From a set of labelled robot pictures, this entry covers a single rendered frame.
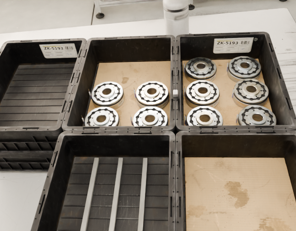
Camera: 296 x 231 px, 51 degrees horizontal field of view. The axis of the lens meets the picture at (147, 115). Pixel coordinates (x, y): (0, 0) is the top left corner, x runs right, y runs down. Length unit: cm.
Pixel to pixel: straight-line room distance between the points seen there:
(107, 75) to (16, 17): 232
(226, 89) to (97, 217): 55
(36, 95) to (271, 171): 77
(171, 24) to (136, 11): 183
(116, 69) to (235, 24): 66
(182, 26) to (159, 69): 21
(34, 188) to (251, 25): 113
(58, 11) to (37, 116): 227
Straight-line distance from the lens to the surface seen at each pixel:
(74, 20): 304
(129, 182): 82
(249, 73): 104
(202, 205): 79
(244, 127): 80
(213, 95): 95
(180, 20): 117
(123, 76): 108
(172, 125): 79
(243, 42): 109
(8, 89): 118
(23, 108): 109
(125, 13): 299
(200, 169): 83
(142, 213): 77
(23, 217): 102
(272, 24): 156
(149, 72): 108
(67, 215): 82
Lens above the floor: 155
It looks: 50 degrees down
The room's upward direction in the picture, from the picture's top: 7 degrees counter-clockwise
